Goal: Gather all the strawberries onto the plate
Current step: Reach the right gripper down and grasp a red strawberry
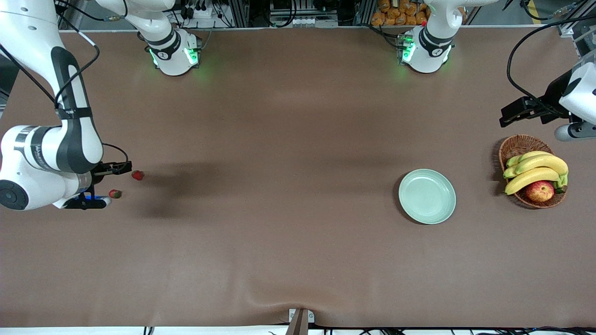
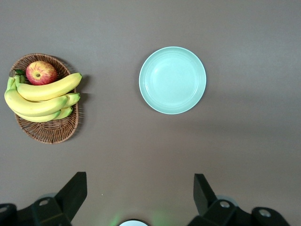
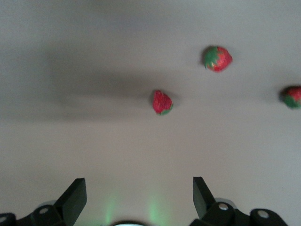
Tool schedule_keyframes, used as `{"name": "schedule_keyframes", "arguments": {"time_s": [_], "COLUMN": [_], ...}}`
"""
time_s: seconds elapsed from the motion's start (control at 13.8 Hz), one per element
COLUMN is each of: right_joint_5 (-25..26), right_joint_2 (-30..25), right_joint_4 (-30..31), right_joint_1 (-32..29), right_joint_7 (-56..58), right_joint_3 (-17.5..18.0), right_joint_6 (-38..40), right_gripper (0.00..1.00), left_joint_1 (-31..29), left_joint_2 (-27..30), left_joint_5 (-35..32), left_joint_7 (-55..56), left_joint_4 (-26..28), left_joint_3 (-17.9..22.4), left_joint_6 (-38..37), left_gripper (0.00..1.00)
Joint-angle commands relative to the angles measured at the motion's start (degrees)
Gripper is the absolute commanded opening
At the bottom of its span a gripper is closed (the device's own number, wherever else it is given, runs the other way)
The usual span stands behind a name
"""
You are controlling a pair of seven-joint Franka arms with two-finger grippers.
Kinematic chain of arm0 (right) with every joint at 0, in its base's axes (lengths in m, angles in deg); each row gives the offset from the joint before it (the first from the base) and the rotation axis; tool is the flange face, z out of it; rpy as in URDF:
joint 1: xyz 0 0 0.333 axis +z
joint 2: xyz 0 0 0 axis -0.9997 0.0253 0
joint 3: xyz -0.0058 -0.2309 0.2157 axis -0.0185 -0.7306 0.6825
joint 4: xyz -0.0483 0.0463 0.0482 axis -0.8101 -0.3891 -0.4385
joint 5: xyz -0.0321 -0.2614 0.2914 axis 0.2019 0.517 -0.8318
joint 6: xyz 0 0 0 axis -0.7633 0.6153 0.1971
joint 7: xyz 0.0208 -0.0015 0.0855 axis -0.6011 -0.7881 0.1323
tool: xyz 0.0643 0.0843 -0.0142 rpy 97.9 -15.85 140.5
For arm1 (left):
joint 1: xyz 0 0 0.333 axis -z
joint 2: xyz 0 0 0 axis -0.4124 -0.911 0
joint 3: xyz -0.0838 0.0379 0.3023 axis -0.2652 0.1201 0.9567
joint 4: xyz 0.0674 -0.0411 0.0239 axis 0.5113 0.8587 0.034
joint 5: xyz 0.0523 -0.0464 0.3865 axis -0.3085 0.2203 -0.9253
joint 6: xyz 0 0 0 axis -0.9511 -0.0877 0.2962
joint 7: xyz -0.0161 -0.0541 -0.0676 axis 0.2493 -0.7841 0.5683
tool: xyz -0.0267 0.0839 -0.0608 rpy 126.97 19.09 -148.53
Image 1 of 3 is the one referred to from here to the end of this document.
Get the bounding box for pale green plate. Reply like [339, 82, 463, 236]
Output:
[398, 168, 457, 225]

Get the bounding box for brown wicker basket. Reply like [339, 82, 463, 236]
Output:
[498, 134, 568, 209]

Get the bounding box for greenish yellow banana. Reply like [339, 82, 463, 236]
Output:
[507, 151, 553, 168]

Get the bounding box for red apple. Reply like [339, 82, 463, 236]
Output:
[525, 181, 555, 203]

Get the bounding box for orange bread rolls pile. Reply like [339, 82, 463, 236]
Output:
[371, 0, 431, 27]

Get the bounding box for white power strip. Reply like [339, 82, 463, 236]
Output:
[184, 4, 215, 19]

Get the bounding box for brown table cover mat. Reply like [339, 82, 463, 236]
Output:
[0, 27, 596, 328]

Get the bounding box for metal table clamp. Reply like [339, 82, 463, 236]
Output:
[285, 308, 316, 335]

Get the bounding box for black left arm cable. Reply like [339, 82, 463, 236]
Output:
[507, 15, 596, 117]

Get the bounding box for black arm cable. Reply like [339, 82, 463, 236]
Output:
[507, 15, 596, 117]
[54, 0, 129, 164]

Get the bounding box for aluminium frame beam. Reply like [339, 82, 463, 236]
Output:
[556, 0, 596, 38]

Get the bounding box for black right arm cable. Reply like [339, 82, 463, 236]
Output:
[54, 0, 129, 164]

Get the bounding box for aluminium frame post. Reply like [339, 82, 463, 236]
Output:
[231, 0, 250, 27]
[356, 0, 375, 26]

